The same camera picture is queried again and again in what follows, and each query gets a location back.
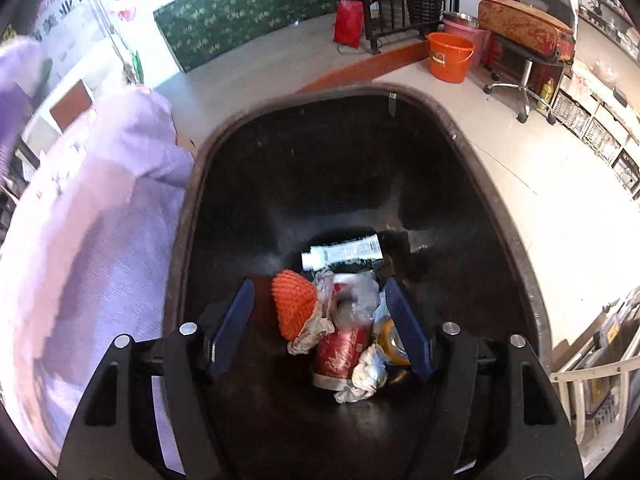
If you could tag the orange cushion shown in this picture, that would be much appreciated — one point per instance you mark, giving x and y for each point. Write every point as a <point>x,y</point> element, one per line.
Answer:
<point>75,102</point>

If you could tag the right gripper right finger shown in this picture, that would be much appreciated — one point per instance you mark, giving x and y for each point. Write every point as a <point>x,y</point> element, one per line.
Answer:
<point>414,338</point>

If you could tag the orange plastic bucket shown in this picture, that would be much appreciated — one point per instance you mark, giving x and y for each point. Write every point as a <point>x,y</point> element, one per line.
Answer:
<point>448,56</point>

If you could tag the red patterned stool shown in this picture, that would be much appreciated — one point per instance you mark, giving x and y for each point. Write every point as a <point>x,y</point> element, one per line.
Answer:
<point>536,35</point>

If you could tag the red bag on floor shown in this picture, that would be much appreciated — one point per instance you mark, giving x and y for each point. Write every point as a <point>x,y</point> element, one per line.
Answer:
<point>348,25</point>

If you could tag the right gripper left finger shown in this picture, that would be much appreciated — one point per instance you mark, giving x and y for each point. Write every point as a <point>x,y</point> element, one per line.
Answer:
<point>227,337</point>

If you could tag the orange mesh net trash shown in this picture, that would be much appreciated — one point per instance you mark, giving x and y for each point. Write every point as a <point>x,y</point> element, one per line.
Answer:
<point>294,298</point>

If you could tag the purple floral bed sheet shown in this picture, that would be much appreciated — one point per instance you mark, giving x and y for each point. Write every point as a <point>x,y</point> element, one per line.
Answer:
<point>86,257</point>

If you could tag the red can in bin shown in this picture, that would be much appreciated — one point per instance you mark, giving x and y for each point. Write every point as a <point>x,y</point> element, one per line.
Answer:
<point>337,354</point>

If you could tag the black trash bin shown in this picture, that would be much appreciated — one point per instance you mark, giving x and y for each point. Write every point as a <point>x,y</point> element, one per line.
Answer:
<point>348,298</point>

